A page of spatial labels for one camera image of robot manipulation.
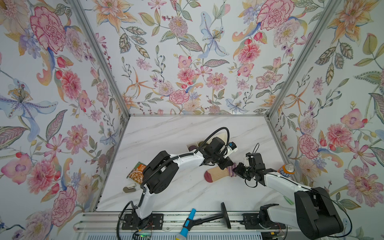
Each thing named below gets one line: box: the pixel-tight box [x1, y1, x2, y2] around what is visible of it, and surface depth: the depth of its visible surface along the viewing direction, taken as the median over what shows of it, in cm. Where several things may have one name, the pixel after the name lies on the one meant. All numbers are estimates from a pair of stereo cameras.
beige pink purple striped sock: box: [204, 163, 237, 183], surface depth 90 cm
